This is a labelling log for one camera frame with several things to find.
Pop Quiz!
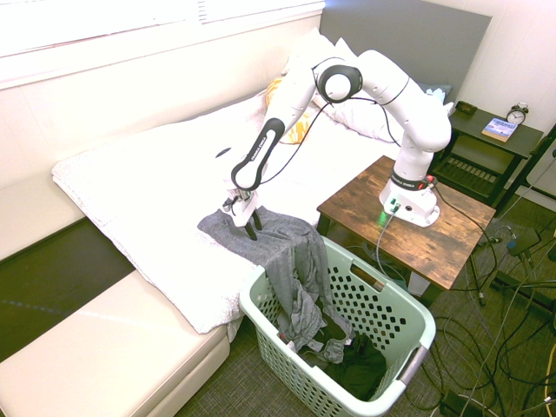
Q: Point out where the black floor cable tangle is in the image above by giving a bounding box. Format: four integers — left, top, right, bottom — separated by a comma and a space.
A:
429, 186, 556, 417

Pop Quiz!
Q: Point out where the teal cloth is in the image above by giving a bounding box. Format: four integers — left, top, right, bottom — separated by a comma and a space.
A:
416, 81, 453, 103

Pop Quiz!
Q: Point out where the rustic wooden side table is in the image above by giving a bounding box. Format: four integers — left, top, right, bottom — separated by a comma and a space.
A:
315, 155, 498, 308

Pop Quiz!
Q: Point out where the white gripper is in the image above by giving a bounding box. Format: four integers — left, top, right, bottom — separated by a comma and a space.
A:
225, 189, 263, 242

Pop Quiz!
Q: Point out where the white patterned pillow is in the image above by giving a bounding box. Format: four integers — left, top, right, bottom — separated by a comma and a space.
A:
323, 97, 403, 143

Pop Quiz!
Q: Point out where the grey headboard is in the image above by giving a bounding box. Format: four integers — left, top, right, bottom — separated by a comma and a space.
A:
320, 0, 494, 114

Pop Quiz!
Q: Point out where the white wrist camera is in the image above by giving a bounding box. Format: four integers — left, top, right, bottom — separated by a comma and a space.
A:
222, 190, 242, 216

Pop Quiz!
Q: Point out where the white bed blanket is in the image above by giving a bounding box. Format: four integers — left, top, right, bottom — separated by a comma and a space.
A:
50, 93, 403, 344

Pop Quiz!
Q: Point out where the black garment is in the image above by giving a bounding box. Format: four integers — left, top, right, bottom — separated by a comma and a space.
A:
312, 321, 387, 401

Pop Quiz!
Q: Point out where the blue book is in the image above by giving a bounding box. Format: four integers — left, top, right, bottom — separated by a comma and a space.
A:
480, 116, 520, 143

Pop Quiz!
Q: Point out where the grey garment with red trim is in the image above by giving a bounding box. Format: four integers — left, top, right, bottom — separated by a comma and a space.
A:
277, 321, 355, 365

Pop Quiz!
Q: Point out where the black alarm clock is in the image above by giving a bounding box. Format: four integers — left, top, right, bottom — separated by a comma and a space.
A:
506, 102, 530, 126

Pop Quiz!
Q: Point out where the black power adapter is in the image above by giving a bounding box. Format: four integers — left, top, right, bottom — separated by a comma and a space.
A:
440, 390, 464, 416

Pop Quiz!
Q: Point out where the black device box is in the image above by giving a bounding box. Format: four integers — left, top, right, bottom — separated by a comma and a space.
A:
507, 228, 544, 257

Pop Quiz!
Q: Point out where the yellow patterned bolster pillow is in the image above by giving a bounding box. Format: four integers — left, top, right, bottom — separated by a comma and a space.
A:
264, 77, 312, 145

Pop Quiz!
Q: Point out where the mint green laundry basket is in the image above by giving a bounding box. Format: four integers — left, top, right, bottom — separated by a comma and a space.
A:
239, 236, 437, 415

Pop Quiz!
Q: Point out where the white cushioned bench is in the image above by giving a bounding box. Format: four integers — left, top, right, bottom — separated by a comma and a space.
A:
0, 271, 231, 417

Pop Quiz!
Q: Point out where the black nightstand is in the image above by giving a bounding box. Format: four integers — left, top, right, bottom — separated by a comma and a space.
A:
429, 106, 545, 209

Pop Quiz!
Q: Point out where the black camera stand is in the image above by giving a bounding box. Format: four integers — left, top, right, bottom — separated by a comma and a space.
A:
494, 134, 556, 314

